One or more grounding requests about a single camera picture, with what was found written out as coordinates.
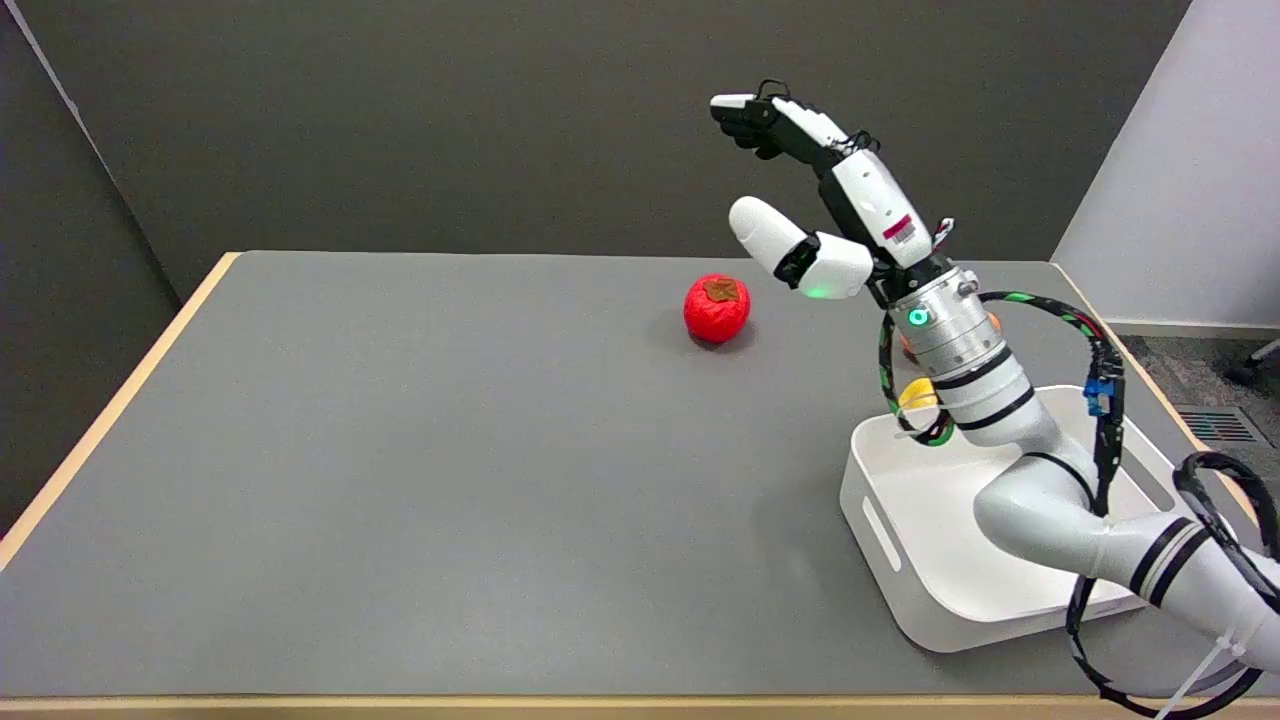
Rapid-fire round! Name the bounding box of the black braided cable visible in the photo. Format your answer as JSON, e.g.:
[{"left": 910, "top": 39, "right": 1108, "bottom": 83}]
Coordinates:
[{"left": 878, "top": 291, "right": 1280, "bottom": 719}]

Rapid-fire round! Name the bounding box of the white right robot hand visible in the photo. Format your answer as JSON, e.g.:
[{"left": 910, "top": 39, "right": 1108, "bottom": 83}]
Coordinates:
[{"left": 709, "top": 81, "right": 956, "bottom": 309}]

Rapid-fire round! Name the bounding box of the black floor vent grille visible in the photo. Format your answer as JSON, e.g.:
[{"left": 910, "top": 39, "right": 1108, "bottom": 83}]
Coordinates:
[{"left": 1173, "top": 405, "right": 1260, "bottom": 446}]

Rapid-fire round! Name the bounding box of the black chair base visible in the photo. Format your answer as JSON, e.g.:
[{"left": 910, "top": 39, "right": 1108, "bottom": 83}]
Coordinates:
[{"left": 1227, "top": 340, "right": 1280, "bottom": 389}]

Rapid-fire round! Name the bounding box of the white plastic bin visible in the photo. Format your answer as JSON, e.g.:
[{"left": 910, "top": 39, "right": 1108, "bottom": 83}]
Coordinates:
[{"left": 839, "top": 385, "right": 1197, "bottom": 654}]

